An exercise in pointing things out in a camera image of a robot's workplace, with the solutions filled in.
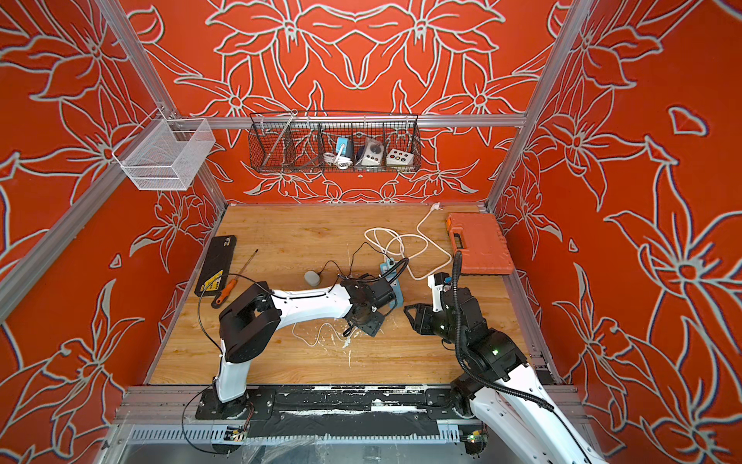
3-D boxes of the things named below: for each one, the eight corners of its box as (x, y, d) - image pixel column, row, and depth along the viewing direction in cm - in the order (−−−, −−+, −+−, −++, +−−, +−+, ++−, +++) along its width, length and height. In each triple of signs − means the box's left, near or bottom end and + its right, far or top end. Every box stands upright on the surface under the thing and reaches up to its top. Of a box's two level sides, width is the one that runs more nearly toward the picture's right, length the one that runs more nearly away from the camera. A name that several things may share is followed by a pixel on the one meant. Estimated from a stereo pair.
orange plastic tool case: (457, 277, 99) (461, 268, 95) (445, 222, 116) (448, 212, 112) (508, 276, 99) (514, 267, 95) (488, 222, 116) (493, 212, 111)
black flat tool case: (196, 298, 95) (191, 294, 93) (212, 241, 111) (208, 236, 109) (226, 294, 96) (222, 290, 94) (237, 238, 112) (234, 233, 110)
